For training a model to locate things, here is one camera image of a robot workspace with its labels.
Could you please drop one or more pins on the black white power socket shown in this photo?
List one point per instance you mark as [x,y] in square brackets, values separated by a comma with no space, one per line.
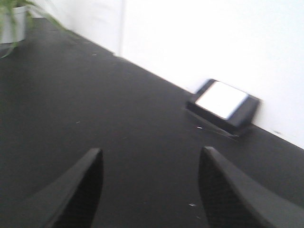
[224,106]

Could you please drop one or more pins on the potted green plant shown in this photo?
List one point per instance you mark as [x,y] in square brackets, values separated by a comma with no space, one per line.
[15,15]

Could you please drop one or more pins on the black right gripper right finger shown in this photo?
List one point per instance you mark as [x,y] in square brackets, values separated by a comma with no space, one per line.
[231,199]

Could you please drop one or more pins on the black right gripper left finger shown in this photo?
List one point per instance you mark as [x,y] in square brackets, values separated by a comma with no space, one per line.
[70,201]

